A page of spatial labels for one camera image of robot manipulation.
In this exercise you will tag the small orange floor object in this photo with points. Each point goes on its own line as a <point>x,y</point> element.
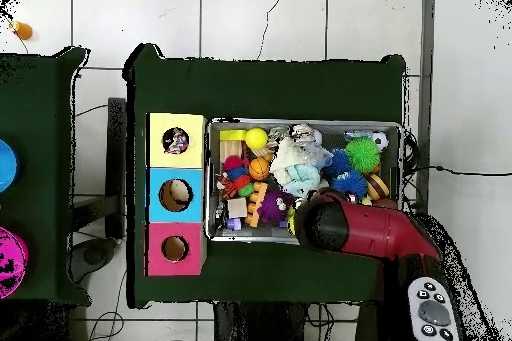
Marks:
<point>22,30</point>

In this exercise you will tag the plain yellow ball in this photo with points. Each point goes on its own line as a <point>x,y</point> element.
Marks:
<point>256,138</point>

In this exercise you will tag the magenta bowl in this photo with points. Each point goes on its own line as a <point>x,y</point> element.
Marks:
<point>22,255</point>

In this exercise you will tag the small blue spiky puffer ball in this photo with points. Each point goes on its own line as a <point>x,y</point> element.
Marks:
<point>338,163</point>

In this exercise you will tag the cream knitted cloth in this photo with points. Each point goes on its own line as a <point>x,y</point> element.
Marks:
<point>286,157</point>

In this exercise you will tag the black frame beside table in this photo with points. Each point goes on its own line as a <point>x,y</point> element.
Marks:
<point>116,137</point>

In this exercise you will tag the mint green knitted cloth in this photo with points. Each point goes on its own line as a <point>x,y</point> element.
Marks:
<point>302,181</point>

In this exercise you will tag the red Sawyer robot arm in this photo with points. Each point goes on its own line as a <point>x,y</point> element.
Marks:
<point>372,229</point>

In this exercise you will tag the dark green side table cloth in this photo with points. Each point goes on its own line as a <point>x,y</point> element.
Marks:
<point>40,137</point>

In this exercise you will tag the blue bowl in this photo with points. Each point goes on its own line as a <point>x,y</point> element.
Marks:
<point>6,165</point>

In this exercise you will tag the wooden box with three holes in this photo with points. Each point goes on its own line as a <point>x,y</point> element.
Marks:
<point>192,197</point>

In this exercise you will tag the silver drink can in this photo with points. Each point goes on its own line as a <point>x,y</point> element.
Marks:
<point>302,131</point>

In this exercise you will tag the green spiky puffer ball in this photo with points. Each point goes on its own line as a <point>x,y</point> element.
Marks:
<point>362,155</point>

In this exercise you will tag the confetti print cloth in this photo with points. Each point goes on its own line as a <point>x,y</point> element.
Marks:
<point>176,141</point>

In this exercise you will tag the orange toy basketball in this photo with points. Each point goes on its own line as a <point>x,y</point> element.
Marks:
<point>259,168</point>

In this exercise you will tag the brown toy football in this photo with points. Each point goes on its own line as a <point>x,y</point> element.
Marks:
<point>386,203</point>

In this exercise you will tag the purple spiky monster toy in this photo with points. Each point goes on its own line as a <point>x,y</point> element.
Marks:
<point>274,206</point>

